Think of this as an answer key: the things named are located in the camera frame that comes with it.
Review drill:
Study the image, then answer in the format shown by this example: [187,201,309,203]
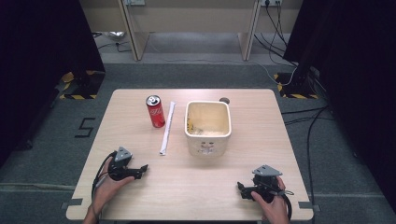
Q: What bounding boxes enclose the beige wooden desk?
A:
[78,0,304,63]

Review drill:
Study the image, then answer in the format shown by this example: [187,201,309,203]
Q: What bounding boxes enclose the stand base with striped tape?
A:
[273,72,321,100]
[58,70,106,101]

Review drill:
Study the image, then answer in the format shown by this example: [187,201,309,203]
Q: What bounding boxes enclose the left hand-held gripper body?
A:
[107,147,144,182]

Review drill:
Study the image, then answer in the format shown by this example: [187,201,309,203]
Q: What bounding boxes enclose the red soda can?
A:
[145,94,166,129]

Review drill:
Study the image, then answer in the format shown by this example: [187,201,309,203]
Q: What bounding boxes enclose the right hand-held gripper black cable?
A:
[275,189,295,221]

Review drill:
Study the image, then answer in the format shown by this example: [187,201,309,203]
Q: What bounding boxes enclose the person's right hand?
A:
[250,175,290,224]

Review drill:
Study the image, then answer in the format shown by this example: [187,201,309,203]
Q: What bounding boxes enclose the grey tape piece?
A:
[297,201,321,213]
[60,198,84,210]

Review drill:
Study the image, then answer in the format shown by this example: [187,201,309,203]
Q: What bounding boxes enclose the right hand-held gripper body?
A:
[248,164,283,203]

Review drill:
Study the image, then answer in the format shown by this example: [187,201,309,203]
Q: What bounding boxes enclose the crumpled silver foil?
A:
[104,30,126,42]

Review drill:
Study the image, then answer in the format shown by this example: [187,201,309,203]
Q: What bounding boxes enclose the person's left hand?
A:
[92,158,135,213]

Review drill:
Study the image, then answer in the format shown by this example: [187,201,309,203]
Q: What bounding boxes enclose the hand-held gripper black cable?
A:
[91,150,118,202]
[275,189,295,221]

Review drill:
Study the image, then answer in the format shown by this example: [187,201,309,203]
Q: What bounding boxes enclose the thin black floor cable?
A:
[92,32,133,53]

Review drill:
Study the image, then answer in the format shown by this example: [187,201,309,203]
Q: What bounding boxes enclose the bundle of black wall cables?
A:
[253,2,301,68]

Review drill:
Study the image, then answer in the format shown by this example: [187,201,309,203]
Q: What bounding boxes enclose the black curtain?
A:
[0,0,106,166]
[282,0,396,214]

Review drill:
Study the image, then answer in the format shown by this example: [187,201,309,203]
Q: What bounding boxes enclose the white paper-wrapped straw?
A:
[159,101,177,157]

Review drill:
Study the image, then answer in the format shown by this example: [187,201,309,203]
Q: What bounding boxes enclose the left hand-held gripper black cable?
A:
[91,150,118,202]

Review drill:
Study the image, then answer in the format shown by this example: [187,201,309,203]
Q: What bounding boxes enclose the cream square plastic bin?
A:
[184,100,233,158]

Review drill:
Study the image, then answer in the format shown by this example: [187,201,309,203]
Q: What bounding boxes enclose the black floor cables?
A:
[281,105,336,206]

